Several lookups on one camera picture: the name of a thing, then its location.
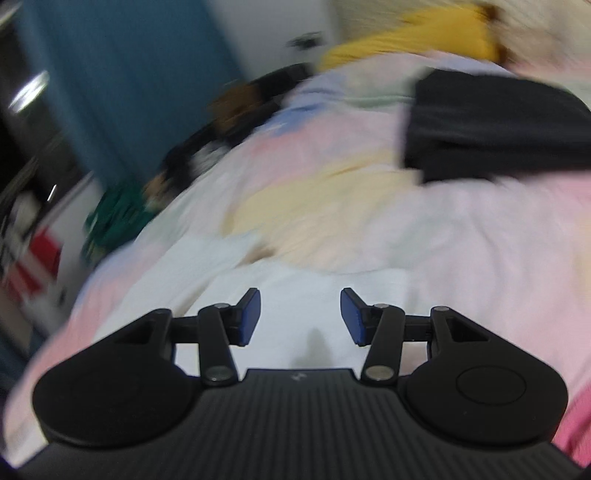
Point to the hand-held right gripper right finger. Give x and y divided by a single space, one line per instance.
351 318

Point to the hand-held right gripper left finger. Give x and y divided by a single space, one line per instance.
250 316

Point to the white garment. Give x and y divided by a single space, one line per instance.
277 300

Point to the pastel patchwork blanket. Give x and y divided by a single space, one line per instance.
351 194

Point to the green cloth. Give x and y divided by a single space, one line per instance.
115 219

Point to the dark patterned cloth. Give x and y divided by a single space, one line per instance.
221 120

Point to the black cloth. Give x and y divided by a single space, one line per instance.
489 134

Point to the blue curtain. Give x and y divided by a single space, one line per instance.
124 78

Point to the yellow cloth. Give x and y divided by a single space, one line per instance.
415 37

